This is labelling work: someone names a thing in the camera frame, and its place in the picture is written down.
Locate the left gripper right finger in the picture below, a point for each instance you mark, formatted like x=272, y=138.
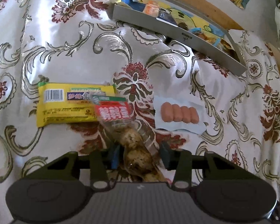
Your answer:
x=179, y=160

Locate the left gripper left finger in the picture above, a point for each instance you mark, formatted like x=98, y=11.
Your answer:
x=100, y=162

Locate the clear bag of buns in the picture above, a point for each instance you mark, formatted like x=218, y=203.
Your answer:
x=114, y=114

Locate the sausages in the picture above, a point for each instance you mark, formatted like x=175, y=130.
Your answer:
x=173, y=115

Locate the yellow noodle packet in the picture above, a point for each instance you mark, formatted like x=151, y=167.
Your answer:
x=61, y=103

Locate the golden torn snack bag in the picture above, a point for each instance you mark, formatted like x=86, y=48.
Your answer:
x=227, y=48

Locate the blue chip snack bag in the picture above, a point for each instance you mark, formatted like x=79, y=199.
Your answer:
x=205, y=35

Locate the long white orange snack pack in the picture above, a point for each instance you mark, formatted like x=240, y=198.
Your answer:
x=151, y=8

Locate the grey shallow tray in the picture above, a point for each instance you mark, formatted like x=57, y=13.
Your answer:
x=131, y=11

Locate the floral white bedspread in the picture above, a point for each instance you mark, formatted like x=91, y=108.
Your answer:
x=75, y=41

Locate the dark blue packet in tray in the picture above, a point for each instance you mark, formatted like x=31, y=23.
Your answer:
x=166, y=16

